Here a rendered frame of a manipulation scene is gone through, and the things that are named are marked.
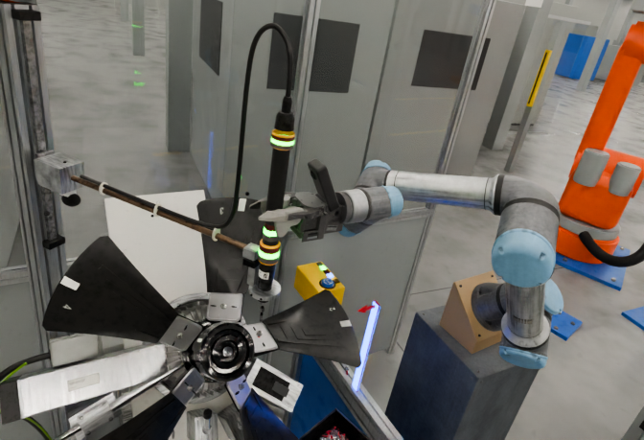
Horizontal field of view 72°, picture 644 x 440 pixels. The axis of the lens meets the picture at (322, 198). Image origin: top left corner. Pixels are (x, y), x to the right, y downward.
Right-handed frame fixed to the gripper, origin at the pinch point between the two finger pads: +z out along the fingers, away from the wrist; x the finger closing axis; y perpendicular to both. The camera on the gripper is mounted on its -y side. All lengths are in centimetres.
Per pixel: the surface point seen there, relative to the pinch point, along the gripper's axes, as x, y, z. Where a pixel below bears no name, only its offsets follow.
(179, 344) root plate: 3.3, 33.7, 14.2
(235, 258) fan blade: 10.7, 18.7, -0.2
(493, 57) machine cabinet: 266, -1, -389
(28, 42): 55, -19, 36
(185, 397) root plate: -4.4, 41.3, 14.8
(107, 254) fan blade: 10.9, 12.7, 26.6
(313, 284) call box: 26, 46, -35
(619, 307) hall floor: 38, 152, -346
